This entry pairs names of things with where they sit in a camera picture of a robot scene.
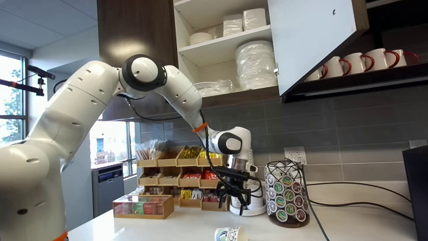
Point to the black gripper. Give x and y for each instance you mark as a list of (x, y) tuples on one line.
[(233, 186)]

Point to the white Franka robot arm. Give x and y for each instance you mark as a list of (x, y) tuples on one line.
[(67, 111)]

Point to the white cup lid stack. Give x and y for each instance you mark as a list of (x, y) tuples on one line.
[(257, 195)]

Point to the white open cabinet door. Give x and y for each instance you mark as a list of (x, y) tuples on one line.
[(308, 40)]

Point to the black coffee machine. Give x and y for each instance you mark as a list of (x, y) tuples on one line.
[(416, 191)]

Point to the wooden tiered tea organizer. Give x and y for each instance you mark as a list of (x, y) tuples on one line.
[(178, 175)]

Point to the wooden tea box clear lid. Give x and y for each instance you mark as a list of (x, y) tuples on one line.
[(142, 208)]

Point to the stainless steel dishwasher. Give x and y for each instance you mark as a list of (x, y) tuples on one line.
[(107, 189)]

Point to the wrapped white plate stack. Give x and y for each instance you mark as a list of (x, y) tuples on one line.
[(254, 64)]

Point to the white bowl stack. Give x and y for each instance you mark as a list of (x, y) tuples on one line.
[(202, 37)]

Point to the white napkin pack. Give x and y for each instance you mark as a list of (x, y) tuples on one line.
[(254, 19), (231, 24)]

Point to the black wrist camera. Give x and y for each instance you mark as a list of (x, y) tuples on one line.
[(234, 173)]

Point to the white wall outlet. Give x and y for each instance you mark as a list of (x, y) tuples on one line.
[(294, 155)]

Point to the dark open wall shelf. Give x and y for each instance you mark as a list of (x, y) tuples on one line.
[(356, 87)]

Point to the grey wall outlet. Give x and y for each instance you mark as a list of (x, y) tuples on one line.
[(417, 143)]

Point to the dark wood wall cabinet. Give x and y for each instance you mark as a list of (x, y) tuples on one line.
[(134, 27)]

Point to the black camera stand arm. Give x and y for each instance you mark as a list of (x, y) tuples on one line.
[(27, 87)]

